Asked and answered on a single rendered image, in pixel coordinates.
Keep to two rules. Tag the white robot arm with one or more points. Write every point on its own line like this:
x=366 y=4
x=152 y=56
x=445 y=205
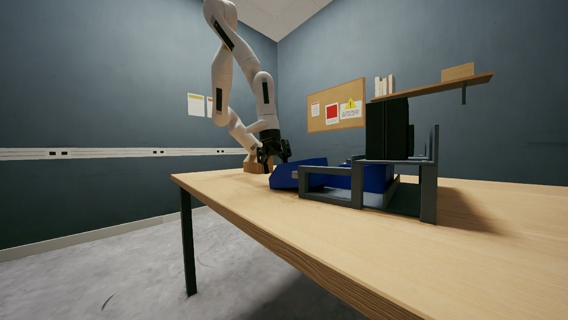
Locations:
x=221 y=16

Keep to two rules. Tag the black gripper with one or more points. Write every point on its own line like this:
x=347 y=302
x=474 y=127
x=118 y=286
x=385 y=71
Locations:
x=272 y=142

